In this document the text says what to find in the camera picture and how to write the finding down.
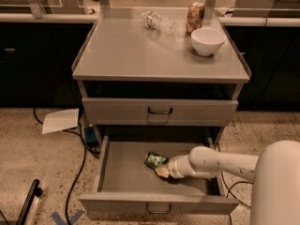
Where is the dark lower cabinet left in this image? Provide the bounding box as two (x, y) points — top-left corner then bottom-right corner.
(0, 22), (92, 108)

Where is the white paper sheet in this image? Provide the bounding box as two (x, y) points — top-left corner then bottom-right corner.
(42, 109), (79, 134)

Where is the black floor cable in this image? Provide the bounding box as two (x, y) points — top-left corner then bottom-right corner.
(217, 142), (254, 225)
(33, 107), (101, 225)

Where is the green soda can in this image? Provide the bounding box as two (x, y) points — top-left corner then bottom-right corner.
(144, 152), (169, 170)

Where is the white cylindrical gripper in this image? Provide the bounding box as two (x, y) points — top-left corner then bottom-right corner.
(155, 155), (191, 179)

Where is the white ceramic bowl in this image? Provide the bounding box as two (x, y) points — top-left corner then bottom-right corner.
(191, 28), (226, 56)

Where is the blue power adapter box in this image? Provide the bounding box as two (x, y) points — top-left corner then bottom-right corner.
(84, 127), (98, 147)

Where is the black floor cable right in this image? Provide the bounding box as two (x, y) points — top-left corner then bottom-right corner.
(217, 142), (254, 225)

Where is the brown patterned drink can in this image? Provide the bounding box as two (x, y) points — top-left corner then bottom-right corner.
(186, 2), (205, 34)

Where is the dark cabinet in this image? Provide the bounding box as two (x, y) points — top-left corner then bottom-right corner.
(226, 26), (300, 112)
(0, 22), (92, 108)

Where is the closed grey upper drawer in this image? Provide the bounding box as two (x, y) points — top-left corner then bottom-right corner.
(82, 97), (238, 127)

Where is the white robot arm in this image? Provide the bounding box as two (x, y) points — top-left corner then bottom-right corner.
(155, 141), (300, 225)

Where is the blue tape cross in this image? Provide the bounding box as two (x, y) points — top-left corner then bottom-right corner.
(51, 209), (86, 225)

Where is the black floor cable left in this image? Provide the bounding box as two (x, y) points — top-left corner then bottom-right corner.
(33, 107), (101, 225)

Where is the black bar on floor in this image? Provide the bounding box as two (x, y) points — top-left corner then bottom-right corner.
(15, 179), (43, 225)

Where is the open grey middle drawer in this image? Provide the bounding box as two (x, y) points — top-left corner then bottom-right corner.
(80, 136), (238, 215)

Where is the clear plastic water bottle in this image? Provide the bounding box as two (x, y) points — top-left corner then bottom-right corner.
(142, 11), (176, 35)

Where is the dark lower cabinet right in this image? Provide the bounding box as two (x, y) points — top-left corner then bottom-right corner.
(226, 26), (300, 112)

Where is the grey metal drawer cabinet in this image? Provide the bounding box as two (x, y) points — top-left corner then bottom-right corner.
(72, 7), (250, 143)

